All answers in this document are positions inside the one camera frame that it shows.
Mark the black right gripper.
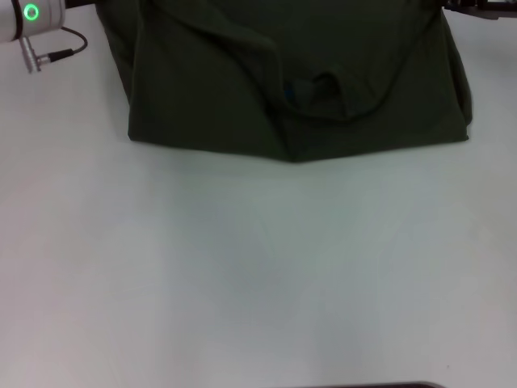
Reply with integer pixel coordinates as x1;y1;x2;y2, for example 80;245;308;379
442;0;517;20

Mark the dark rounded robot base edge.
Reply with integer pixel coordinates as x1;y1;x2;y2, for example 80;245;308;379
278;381;446;388

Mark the left arm cable with plug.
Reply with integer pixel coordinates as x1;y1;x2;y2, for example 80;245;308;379
19;25;89;75

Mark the dark green printed t-shirt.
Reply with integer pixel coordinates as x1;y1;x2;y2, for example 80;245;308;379
95;0;473;164

